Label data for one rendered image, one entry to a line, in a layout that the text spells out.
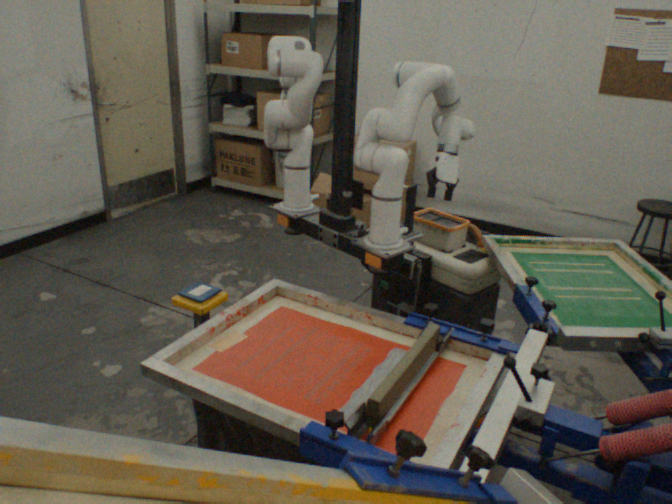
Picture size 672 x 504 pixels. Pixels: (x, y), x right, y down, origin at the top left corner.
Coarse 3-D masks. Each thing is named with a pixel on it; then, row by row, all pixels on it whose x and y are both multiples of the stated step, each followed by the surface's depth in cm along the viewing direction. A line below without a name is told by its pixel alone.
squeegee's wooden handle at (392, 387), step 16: (432, 336) 147; (416, 352) 139; (432, 352) 150; (400, 368) 133; (416, 368) 140; (384, 384) 127; (400, 384) 131; (368, 400) 122; (384, 400) 124; (368, 416) 124
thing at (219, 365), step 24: (216, 360) 151; (240, 360) 151; (240, 384) 142; (264, 384) 142; (360, 384) 144; (288, 408) 134; (312, 408) 134; (336, 408) 135; (408, 408) 136; (432, 408) 136; (384, 432) 128
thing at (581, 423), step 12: (552, 408) 124; (516, 420) 124; (552, 420) 120; (564, 420) 120; (576, 420) 120; (588, 420) 121; (540, 432) 122; (564, 432) 119; (576, 432) 118; (588, 432) 117; (600, 432) 117; (564, 444) 120; (576, 444) 119; (588, 444) 118
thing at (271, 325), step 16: (272, 320) 171; (288, 320) 171; (304, 320) 172; (320, 320) 172; (256, 336) 163; (272, 336) 163; (352, 336) 165; (368, 336) 165; (384, 352) 157; (368, 368) 150; (432, 368) 151; (448, 368) 152; (464, 368) 152; (432, 384) 145; (448, 384) 145; (432, 400) 139
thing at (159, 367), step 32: (288, 288) 183; (224, 320) 164; (384, 320) 168; (160, 352) 147; (480, 352) 156; (192, 384) 135; (480, 384) 140; (256, 416) 127; (288, 416) 126; (448, 448) 119
